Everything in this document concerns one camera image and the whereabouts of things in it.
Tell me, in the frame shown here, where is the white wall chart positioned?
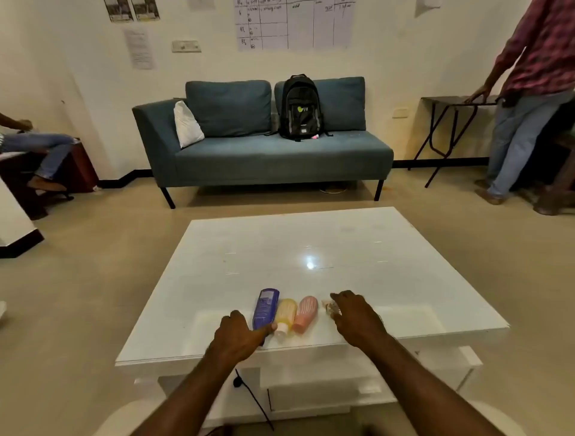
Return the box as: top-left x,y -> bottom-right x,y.
233,0 -> 356,51

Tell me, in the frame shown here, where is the dark brown wooden furniture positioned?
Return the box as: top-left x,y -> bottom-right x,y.
0,140 -> 100,221

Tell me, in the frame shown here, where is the white pillow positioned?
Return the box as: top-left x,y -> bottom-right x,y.
173,100 -> 205,149

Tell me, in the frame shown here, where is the dark photo poster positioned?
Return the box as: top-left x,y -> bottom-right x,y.
104,0 -> 134,23
131,0 -> 161,22

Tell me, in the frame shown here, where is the person's left forearm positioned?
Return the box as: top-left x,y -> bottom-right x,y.
129,352 -> 247,436

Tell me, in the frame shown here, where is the yellow lotion bottle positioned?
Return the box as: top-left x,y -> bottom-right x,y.
273,299 -> 298,338

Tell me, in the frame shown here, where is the teal sofa back cushion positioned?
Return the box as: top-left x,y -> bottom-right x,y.
185,80 -> 273,138
274,76 -> 367,132

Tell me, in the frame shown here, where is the teal sofa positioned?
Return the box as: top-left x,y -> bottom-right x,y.
132,76 -> 394,210

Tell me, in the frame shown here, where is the pink lotion bottle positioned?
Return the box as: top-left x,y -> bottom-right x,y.
293,296 -> 319,334

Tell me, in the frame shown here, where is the white cabinet with black base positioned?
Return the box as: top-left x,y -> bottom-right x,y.
0,177 -> 45,259

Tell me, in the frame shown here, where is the brown wooden bench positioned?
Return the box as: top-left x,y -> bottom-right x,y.
517,128 -> 575,217

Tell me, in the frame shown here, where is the black cable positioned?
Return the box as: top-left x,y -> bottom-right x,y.
233,368 -> 275,432

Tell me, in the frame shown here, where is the black backpack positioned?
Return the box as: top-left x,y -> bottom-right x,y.
265,74 -> 334,143

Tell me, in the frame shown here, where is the white coffee table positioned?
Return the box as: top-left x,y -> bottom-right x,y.
115,207 -> 511,429

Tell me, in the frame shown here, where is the person's right forearm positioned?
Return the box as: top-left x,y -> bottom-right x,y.
359,334 -> 506,436

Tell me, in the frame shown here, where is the white paper notice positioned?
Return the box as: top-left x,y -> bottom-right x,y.
122,29 -> 156,71

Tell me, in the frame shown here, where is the person's right hand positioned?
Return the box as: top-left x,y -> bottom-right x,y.
330,290 -> 390,349

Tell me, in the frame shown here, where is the person's left hand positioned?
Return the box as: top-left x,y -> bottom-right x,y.
208,310 -> 276,364

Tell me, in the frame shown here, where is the blue lotion bottle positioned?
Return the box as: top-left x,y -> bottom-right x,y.
252,288 -> 280,347

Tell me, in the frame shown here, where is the black folding table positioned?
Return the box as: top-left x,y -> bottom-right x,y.
408,95 -> 500,189

